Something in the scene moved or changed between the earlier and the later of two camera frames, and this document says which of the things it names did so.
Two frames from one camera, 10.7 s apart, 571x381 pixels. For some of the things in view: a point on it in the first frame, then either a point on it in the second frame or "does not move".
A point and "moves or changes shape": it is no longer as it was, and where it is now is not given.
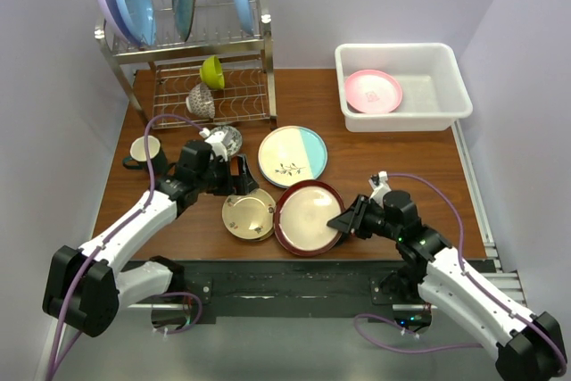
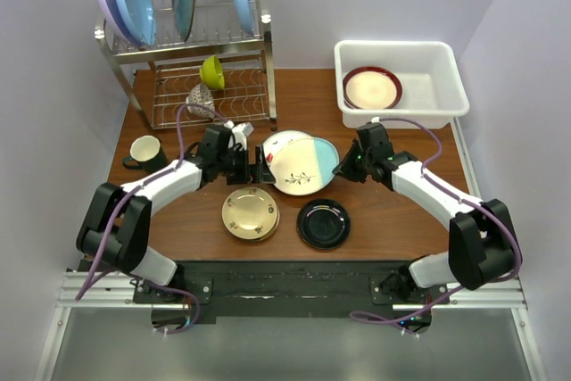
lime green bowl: x=212 y=72 does not move
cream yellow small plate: x=248 y=217 does not move
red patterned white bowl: x=201 y=102 does not move
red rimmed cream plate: x=302 y=213 to x=371 y=87
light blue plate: x=135 y=0 does not move
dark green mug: x=138 y=153 does not move
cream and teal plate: x=291 y=155 moves or changes shape
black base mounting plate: x=267 y=291 does not move
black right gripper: x=351 y=219 to x=345 y=169
